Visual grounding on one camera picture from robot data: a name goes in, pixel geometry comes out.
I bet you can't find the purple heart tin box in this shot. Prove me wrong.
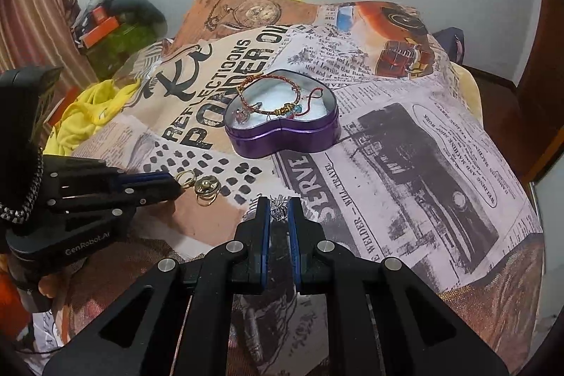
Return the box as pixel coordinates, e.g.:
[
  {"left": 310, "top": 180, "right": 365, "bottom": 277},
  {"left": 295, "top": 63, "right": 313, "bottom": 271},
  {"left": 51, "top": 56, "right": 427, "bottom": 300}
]
[{"left": 224, "top": 69, "right": 341, "bottom": 158}]

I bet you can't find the green patterned cloth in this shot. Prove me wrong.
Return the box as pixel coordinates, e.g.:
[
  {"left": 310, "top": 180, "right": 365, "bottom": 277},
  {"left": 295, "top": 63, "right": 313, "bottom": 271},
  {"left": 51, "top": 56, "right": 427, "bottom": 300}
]
[{"left": 85, "top": 24, "right": 157, "bottom": 81}]

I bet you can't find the pile of clutter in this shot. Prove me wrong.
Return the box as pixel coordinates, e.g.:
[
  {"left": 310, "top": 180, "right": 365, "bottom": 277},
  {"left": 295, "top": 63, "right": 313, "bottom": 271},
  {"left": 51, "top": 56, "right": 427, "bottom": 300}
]
[{"left": 71, "top": 0, "right": 167, "bottom": 48}]

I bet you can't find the dark blue bag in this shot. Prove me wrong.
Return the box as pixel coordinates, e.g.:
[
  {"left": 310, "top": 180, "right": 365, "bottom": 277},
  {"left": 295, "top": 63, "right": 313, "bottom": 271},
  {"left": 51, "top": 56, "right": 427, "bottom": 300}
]
[{"left": 432, "top": 27, "right": 466, "bottom": 65}]

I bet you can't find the orange box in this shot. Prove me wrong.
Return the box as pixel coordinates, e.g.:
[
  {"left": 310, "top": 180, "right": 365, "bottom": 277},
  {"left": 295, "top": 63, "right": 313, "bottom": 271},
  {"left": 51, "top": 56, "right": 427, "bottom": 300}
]
[{"left": 81, "top": 17, "right": 119, "bottom": 49}]

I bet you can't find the red string bead bracelet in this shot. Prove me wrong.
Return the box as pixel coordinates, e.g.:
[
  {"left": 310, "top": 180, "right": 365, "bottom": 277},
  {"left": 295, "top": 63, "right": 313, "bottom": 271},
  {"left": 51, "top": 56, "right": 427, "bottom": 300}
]
[{"left": 281, "top": 87, "right": 325, "bottom": 119}]

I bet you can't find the left hand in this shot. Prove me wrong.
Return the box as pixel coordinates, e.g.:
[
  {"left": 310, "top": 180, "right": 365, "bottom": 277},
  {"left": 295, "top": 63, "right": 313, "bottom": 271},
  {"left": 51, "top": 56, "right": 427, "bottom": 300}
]
[{"left": 38, "top": 273, "right": 66, "bottom": 299}]

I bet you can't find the silver chain jewelry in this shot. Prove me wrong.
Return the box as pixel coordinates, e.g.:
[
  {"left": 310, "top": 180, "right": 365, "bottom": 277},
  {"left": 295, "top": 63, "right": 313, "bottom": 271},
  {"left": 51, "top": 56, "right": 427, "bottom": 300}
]
[{"left": 269, "top": 195, "right": 290, "bottom": 221}]

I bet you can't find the yellow cloth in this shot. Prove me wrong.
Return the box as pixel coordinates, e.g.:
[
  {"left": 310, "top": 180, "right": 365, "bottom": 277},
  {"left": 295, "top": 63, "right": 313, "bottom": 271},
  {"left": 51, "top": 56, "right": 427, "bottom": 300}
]
[{"left": 43, "top": 78, "right": 141, "bottom": 156}]

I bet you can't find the brown wooden wardrobe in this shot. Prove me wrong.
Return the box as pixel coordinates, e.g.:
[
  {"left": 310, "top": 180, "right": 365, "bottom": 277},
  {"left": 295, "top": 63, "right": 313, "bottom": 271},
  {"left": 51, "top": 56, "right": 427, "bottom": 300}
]
[{"left": 517, "top": 0, "right": 563, "bottom": 181}]

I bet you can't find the gold ring cluster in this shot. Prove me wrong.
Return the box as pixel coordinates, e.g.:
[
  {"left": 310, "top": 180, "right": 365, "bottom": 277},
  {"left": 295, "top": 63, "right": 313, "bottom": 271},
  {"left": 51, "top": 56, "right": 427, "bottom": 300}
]
[{"left": 175, "top": 170, "right": 221, "bottom": 207}]

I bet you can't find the striped red curtain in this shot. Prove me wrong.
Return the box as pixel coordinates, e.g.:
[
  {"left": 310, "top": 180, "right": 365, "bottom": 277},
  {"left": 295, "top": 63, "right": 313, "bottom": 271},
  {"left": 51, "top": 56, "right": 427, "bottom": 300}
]
[{"left": 1, "top": 0, "right": 97, "bottom": 93}]

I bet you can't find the red gold braided bracelet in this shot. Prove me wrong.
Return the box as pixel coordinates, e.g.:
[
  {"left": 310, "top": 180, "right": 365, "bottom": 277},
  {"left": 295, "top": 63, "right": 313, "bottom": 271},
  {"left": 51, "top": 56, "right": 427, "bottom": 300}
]
[{"left": 235, "top": 72, "right": 295, "bottom": 118}]

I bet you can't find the newspaper print bed blanket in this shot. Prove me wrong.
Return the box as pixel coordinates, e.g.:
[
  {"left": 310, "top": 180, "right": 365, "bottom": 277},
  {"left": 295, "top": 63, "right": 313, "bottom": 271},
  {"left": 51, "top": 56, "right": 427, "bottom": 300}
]
[{"left": 56, "top": 0, "right": 544, "bottom": 373}]

